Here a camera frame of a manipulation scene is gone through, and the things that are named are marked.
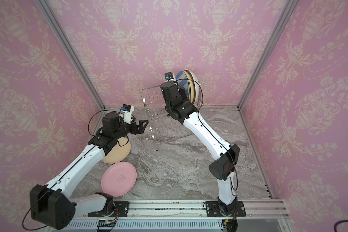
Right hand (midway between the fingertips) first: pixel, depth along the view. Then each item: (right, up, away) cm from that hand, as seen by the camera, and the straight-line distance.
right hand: (180, 88), depth 74 cm
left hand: (-21, -17, +4) cm, 27 cm away
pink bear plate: (-36, -51, +10) cm, 63 cm away
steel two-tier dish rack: (-12, -22, +30) cm, 39 cm away
